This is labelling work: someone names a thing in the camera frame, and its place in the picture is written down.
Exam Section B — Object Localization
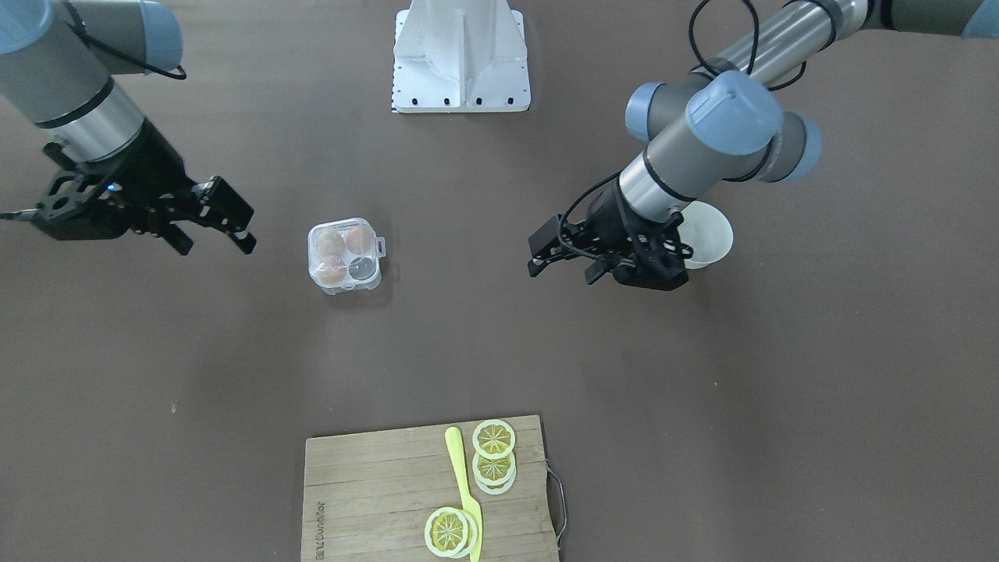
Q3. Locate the white bowl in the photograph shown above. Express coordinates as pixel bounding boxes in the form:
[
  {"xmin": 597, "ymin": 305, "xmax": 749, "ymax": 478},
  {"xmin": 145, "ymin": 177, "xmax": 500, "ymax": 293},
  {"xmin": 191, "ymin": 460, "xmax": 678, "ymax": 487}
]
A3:
[{"xmin": 677, "ymin": 201, "xmax": 734, "ymax": 269}]

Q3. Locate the bamboo cutting board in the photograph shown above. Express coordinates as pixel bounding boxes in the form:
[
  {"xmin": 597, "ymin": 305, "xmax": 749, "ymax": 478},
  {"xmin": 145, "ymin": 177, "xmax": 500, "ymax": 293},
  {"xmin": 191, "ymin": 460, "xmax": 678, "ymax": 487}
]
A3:
[{"xmin": 300, "ymin": 414, "xmax": 560, "ymax": 561}]

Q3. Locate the clear plastic egg box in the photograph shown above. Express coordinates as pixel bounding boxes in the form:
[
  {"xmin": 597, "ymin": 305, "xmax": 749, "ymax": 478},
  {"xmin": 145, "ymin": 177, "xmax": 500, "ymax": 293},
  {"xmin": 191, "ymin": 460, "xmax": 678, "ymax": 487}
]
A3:
[{"xmin": 307, "ymin": 218, "xmax": 386, "ymax": 295}]

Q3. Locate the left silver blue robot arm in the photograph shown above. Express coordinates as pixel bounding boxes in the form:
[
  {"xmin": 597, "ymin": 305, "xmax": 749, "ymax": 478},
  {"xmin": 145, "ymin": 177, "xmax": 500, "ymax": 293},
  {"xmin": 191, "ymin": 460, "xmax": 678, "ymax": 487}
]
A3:
[{"xmin": 527, "ymin": 1, "xmax": 997, "ymax": 291}]

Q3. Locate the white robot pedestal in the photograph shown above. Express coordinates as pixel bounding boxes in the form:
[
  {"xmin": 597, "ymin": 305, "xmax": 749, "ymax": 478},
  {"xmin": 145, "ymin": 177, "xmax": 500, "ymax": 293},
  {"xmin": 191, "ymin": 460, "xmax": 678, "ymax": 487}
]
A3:
[{"xmin": 390, "ymin": 1, "xmax": 531, "ymax": 114}]

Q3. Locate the brown egg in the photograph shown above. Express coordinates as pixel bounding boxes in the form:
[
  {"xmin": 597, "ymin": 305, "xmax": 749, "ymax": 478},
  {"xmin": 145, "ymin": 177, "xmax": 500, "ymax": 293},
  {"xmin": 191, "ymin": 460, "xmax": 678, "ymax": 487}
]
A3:
[
  {"xmin": 315, "ymin": 229, "xmax": 346, "ymax": 260},
  {"xmin": 314, "ymin": 257, "xmax": 347, "ymax": 286},
  {"xmin": 343, "ymin": 225, "xmax": 375, "ymax": 255}
]

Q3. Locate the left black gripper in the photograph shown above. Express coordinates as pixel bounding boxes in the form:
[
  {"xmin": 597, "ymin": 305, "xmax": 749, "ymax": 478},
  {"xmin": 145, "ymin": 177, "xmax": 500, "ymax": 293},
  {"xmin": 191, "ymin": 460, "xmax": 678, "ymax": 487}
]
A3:
[{"xmin": 527, "ymin": 178, "xmax": 692, "ymax": 291}]

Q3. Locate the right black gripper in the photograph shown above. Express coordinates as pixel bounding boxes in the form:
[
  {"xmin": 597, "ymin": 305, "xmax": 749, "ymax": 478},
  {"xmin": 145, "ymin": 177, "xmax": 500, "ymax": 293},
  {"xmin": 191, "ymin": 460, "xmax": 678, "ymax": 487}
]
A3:
[{"xmin": 31, "ymin": 119, "xmax": 257, "ymax": 256}]

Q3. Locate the yellow plastic knife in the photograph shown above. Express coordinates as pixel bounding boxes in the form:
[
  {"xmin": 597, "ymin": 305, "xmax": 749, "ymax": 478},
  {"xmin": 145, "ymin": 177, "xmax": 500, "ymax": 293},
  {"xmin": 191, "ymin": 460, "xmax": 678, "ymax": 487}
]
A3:
[{"xmin": 445, "ymin": 426, "xmax": 484, "ymax": 561}]

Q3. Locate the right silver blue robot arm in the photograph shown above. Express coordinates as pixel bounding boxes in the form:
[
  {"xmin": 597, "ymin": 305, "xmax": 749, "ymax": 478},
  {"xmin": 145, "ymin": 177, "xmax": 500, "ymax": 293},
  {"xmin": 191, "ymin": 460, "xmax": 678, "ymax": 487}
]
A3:
[{"xmin": 1, "ymin": 1, "xmax": 256, "ymax": 255}]

